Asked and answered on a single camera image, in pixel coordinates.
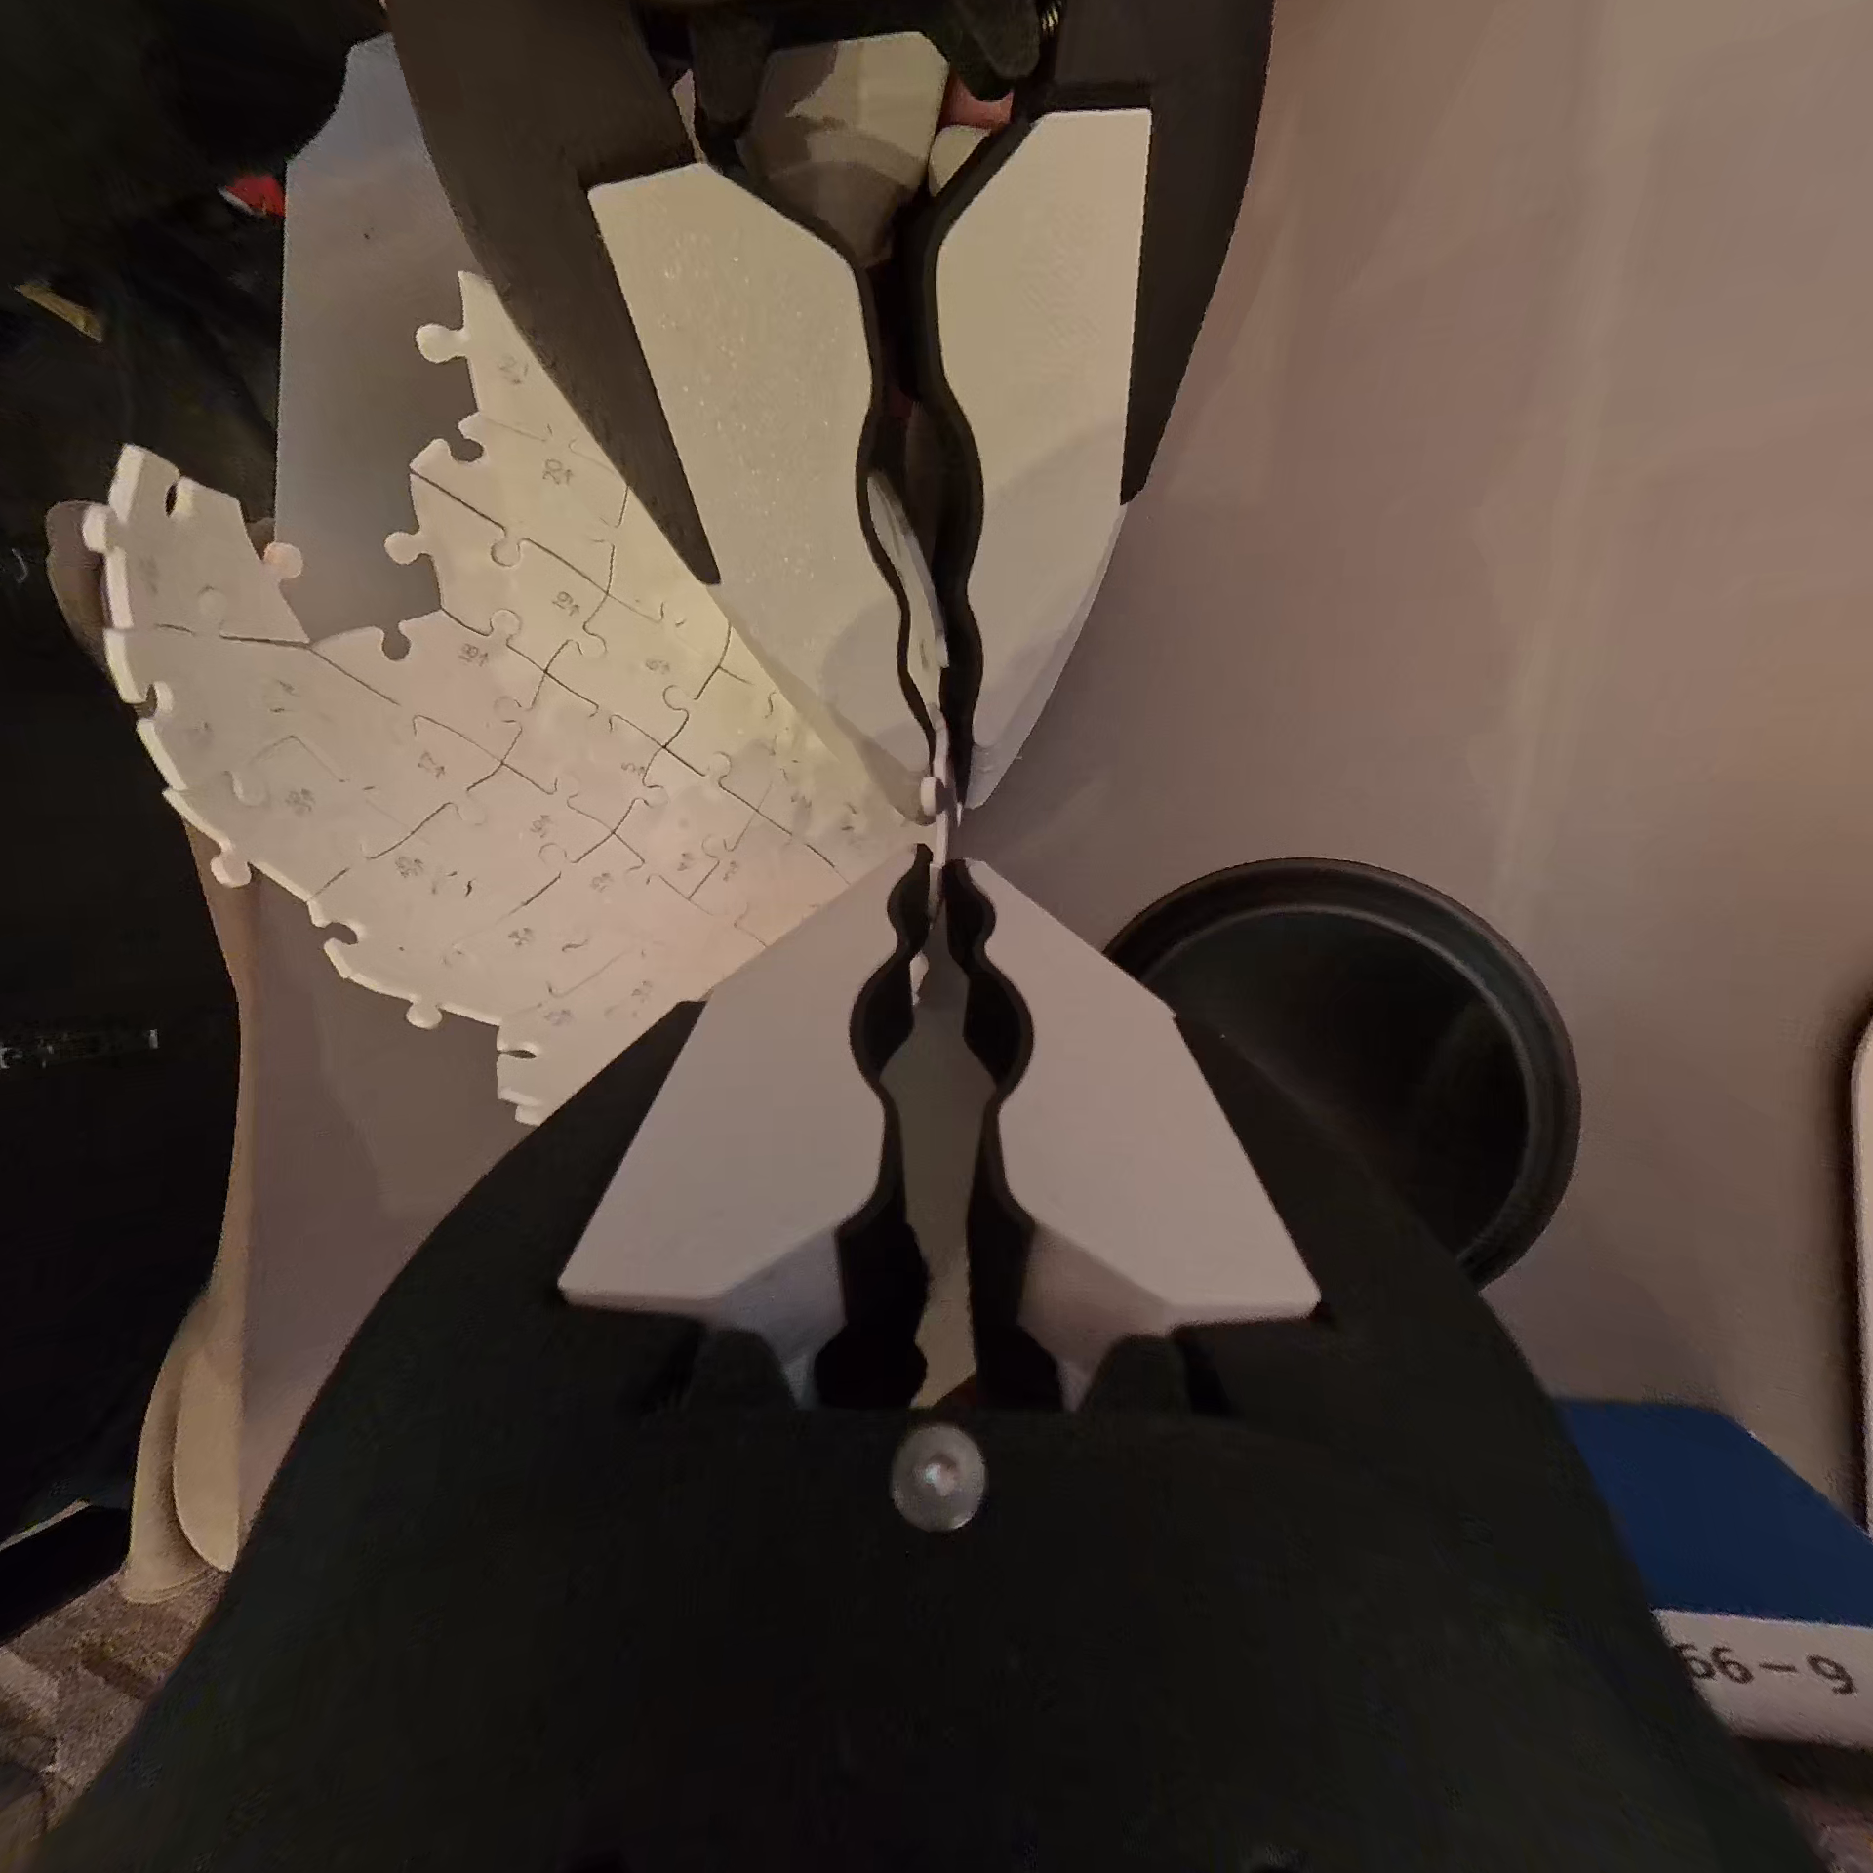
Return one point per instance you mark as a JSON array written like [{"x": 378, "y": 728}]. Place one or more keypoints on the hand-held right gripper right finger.
[{"x": 1155, "y": 1171}]

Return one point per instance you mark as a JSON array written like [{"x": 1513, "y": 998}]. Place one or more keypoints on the single curved puzzle piece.
[{"x": 939, "y": 791}]

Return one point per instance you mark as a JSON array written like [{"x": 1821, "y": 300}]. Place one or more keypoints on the partly built puzzle ball shell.
[{"x": 439, "y": 761}]

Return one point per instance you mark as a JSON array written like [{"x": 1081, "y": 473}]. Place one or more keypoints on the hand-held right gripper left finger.
[{"x": 716, "y": 1171}]

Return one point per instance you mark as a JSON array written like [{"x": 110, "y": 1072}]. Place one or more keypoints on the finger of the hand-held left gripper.
[
  {"x": 746, "y": 439},
  {"x": 1052, "y": 366}
]

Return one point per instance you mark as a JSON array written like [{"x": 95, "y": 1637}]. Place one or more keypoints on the blue puzzle box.
[{"x": 1681, "y": 1508}]

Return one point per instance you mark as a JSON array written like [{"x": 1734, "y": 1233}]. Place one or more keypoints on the black round ball stand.
[{"x": 1315, "y": 1053}]

